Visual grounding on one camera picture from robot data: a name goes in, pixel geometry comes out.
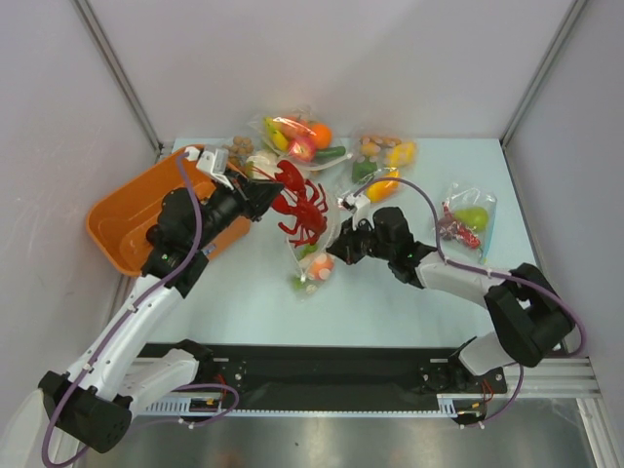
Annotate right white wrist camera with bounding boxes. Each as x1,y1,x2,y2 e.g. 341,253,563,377
339,192,371,230

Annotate bag of fake nuts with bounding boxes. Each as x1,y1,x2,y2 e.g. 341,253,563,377
221,136,255,169

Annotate fake yellow bell pepper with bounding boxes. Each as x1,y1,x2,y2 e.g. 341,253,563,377
385,141,418,168

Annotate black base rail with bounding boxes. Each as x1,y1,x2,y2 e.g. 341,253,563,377
131,342,508,413

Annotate zip bag with peppers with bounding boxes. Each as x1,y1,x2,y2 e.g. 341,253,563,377
334,130,419,199

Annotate fake green pear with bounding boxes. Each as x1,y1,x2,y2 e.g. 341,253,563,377
453,206,489,232

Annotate fake green cucumber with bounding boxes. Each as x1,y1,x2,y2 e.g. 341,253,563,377
315,145,346,160

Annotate zip bag with mixed fruit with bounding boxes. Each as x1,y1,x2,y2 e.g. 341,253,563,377
248,106,353,176

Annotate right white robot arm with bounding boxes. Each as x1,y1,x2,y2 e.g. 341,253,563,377
328,208,574,391

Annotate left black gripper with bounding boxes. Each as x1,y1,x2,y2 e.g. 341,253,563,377
190,167,284,251

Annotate fake green grapes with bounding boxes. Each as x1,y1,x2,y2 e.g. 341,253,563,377
292,245,318,294

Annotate zip bag with pear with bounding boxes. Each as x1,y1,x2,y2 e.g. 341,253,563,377
434,181,497,264

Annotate clear zip bag with lobster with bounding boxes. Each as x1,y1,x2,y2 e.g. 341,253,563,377
285,197,340,300

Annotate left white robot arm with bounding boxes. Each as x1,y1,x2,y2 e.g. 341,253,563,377
39,171,285,453

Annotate fake green bell pepper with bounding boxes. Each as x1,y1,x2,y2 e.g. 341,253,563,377
351,157,377,184

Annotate orange plastic bin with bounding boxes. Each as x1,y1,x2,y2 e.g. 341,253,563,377
87,146,251,288

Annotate red plastic lobster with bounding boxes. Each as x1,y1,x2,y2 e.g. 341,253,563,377
253,160,329,248

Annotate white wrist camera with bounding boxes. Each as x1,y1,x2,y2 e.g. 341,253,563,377
339,192,371,230
184,145,230,186

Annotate fake peach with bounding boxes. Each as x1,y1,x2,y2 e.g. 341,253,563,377
307,253,334,281

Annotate fake red apple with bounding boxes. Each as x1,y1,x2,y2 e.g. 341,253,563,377
288,136,316,163

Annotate fake orange yellow pepper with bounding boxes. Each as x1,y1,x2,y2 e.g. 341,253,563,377
365,169,401,204

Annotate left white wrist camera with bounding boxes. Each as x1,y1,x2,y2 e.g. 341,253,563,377
184,145,230,186

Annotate fake yellow banana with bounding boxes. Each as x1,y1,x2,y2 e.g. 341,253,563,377
263,117,289,152

